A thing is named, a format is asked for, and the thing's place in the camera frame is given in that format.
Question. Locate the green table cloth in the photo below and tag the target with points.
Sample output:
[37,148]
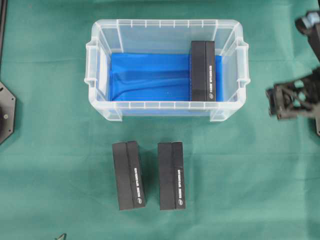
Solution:
[250,177]

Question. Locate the small dark object bottom edge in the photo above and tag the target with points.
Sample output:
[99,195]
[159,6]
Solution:
[63,236]

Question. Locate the clear plastic storage case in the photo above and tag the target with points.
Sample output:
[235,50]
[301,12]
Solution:
[168,36]

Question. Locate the black box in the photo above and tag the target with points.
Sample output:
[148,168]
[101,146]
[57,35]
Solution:
[203,71]
[172,191]
[128,175]

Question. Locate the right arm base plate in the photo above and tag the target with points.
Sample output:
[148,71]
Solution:
[315,124]

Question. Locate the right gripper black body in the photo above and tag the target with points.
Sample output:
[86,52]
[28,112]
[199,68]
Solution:
[295,98]

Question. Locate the black frame rail left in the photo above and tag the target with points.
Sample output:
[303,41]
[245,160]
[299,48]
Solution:
[3,13]

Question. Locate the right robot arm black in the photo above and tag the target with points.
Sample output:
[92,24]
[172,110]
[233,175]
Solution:
[314,42]

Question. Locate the blue cloth liner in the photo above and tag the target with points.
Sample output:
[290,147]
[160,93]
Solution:
[138,77]

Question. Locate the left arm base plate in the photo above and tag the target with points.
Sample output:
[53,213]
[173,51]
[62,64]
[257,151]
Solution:
[7,113]

